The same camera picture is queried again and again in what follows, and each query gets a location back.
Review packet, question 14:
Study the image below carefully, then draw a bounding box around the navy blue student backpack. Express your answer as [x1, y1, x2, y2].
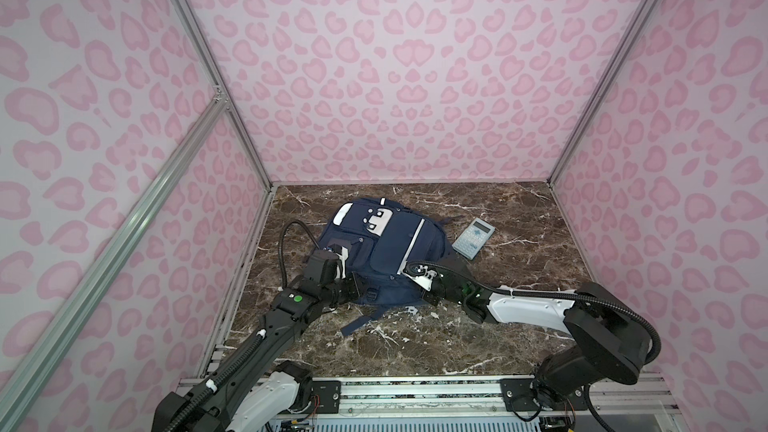
[317, 198, 457, 337]

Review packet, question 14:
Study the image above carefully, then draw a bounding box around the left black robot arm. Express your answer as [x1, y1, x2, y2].
[151, 249, 358, 431]

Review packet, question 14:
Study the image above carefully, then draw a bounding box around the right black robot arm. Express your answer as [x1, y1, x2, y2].
[402, 261, 662, 410]

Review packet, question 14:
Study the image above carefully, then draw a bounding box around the light blue scientific calculator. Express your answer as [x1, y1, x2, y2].
[452, 218, 496, 260]

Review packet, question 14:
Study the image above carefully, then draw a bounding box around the left diagonal aluminium strut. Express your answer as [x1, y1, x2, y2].
[1, 96, 228, 431]

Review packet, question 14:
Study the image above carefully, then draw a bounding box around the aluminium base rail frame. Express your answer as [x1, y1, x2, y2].
[152, 371, 688, 431]

